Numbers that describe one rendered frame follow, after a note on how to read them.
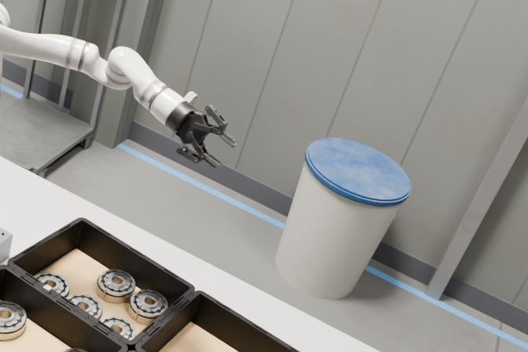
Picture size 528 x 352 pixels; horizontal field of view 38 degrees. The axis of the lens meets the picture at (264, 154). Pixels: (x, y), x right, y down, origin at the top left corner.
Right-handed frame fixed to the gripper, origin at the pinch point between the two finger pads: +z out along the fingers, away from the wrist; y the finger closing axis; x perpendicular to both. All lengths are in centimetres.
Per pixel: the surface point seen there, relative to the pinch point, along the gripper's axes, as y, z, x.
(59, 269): -62, -22, 14
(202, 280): -59, 5, 58
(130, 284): -54, -4, 19
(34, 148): -123, -118, 163
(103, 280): -56, -10, 16
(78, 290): -61, -13, 12
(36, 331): -65, -11, -7
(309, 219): -63, 11, 172
